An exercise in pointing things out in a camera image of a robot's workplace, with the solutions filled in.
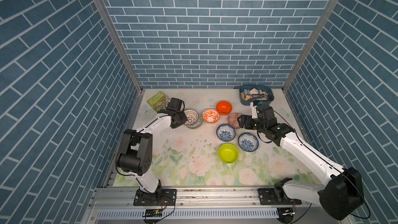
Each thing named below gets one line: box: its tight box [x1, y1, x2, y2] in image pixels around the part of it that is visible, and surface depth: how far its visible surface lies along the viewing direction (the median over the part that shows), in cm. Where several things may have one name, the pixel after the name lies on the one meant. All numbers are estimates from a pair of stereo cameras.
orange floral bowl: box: [202, 108, 221, 125], surface depth 104 cm
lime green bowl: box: [218, 143, 239, 164], surface depth 88 cm
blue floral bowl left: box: [216, 123, 236, 143], surface depth 96 cm
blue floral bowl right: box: [237, 132, 260, 152], surface depth 93 cm
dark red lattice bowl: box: [183, 108, 199, 126], surface depth 98 cm
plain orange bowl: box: [216, 100, 233, 116], surface depth 107 cm
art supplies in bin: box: [240, 88, 270, 102], surface depth 118 cm
